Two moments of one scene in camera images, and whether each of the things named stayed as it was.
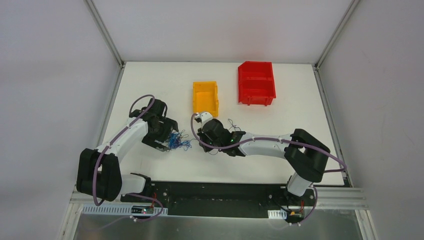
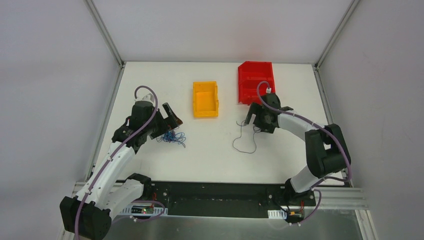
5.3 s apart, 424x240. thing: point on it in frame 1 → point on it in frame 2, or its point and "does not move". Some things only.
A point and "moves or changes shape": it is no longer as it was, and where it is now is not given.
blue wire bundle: [176, 141] moves or changes shape
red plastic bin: [256, 83] does not move
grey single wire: [233, 125] moves or changes shape
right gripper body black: [205, 132] → [255, 117]
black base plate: [251, 199] does not move
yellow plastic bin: [205, 98] does not move
